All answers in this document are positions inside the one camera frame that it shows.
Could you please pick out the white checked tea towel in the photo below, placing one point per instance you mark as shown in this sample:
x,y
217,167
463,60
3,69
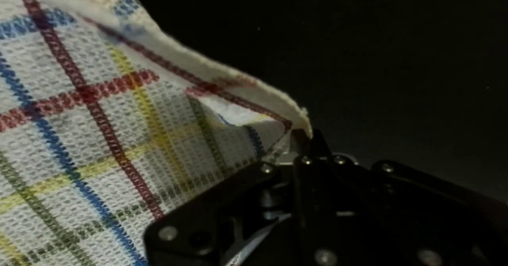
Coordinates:
x,y
99,119

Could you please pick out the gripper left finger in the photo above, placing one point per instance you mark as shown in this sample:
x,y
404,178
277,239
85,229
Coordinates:
x,y
206,214

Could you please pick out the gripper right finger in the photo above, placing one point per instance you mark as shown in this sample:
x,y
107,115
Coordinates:
x,y
416,218

